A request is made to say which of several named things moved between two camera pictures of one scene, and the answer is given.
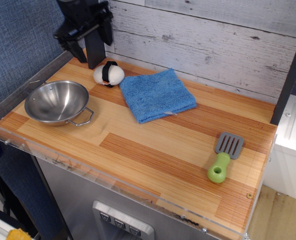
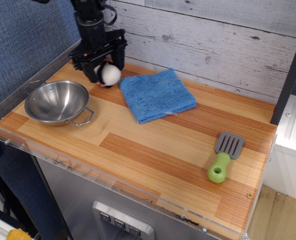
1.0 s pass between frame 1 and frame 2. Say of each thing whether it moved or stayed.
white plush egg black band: stayed
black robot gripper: moved
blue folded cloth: stayed
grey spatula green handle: stayed
